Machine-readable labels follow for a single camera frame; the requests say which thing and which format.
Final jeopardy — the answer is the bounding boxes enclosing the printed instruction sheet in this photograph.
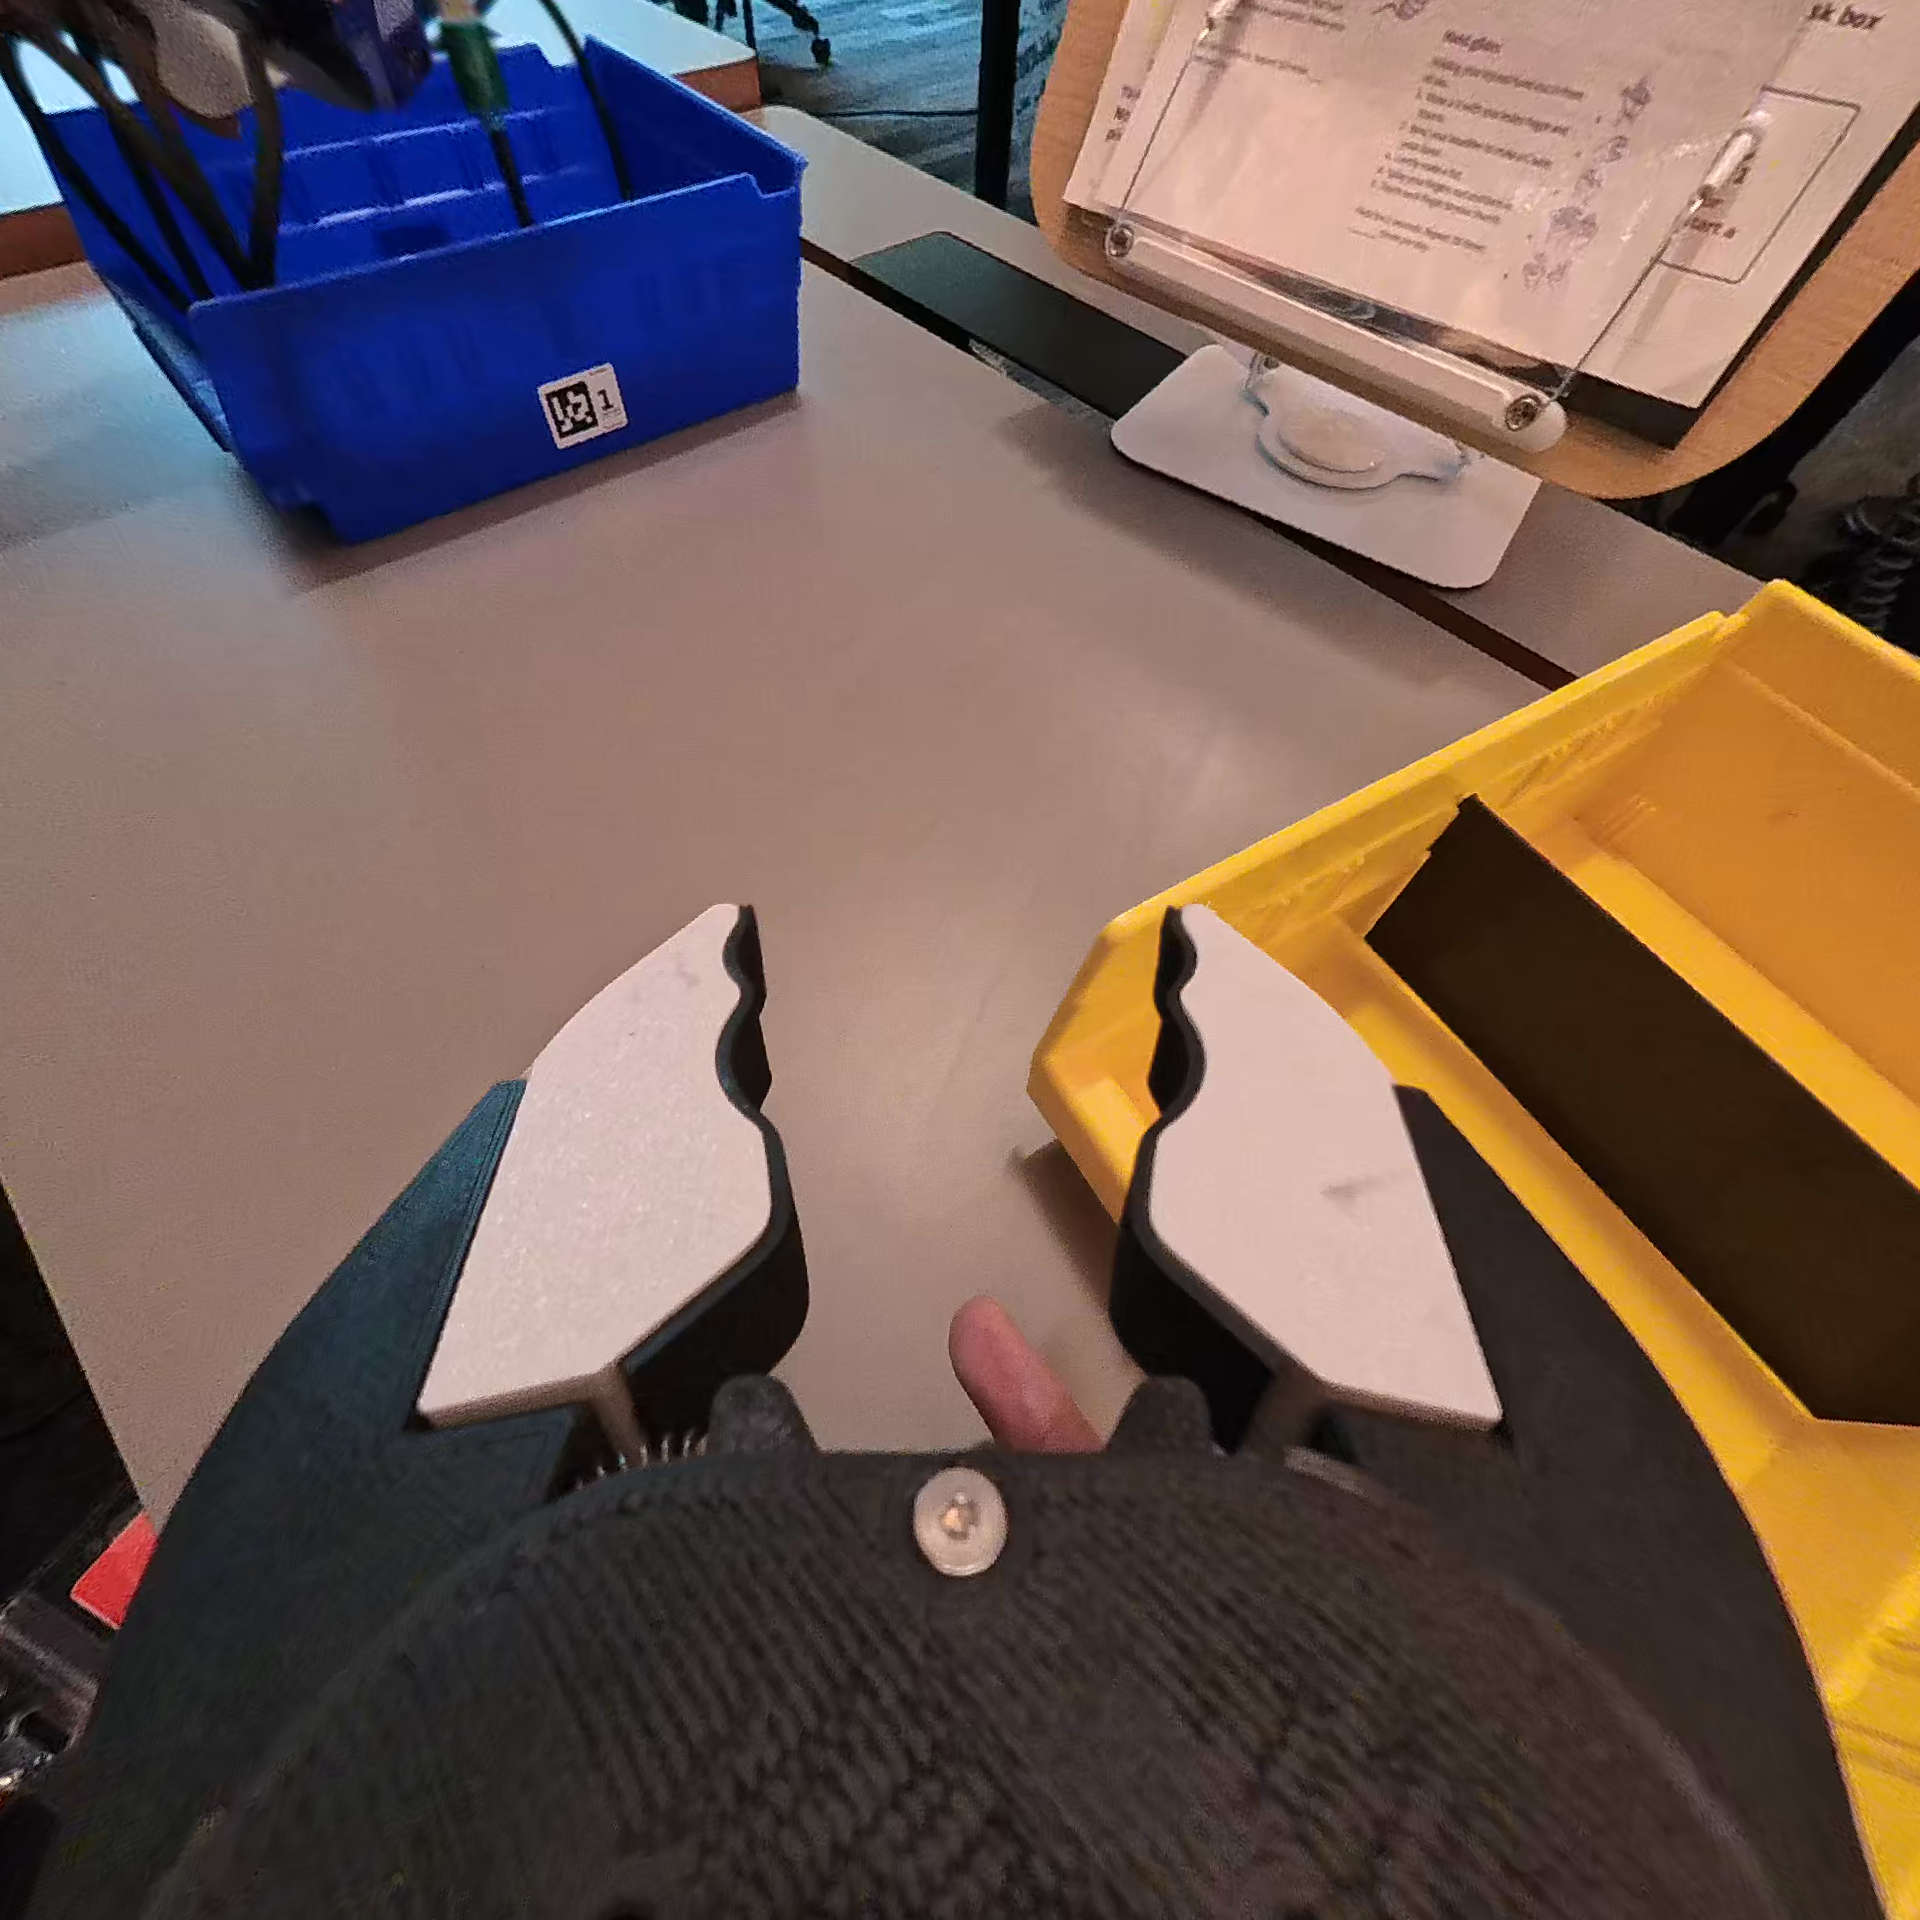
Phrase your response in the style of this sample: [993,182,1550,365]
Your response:
[1068,0,1895,409]

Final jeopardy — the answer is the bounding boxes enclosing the black flat plate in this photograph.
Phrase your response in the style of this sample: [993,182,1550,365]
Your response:
[852,230,1186,424]

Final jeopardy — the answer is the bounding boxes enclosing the blue plastic bin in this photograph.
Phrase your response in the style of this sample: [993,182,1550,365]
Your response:
[30,37,807,545]

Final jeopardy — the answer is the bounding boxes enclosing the braided green-plug HDMI cable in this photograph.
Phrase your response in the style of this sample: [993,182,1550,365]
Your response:
[433,12,540,230]
[537,0,634,203]

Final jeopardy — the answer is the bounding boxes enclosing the thick black switch cable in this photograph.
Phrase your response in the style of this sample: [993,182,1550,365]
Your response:
[0,29,288,309]

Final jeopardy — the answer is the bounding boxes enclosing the yellow plastic bin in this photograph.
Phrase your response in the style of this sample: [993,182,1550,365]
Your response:
[1027,584,1920,1920]

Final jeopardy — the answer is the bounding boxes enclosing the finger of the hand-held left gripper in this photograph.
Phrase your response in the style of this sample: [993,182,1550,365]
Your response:
[143,0,270,122]

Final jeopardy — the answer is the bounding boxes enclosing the red clear plastic package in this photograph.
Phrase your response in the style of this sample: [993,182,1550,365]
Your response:
[0,1510,161,1795]

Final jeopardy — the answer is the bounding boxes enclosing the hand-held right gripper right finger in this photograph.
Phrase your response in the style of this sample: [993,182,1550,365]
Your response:
[1111,902,1505,1456]

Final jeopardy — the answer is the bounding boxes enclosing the black bin divider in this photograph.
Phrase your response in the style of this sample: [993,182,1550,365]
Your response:
[1368,795,1920,1427]

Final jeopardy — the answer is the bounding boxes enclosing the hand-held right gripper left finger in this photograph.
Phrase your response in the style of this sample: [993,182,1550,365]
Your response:
[417,902,811,1433]

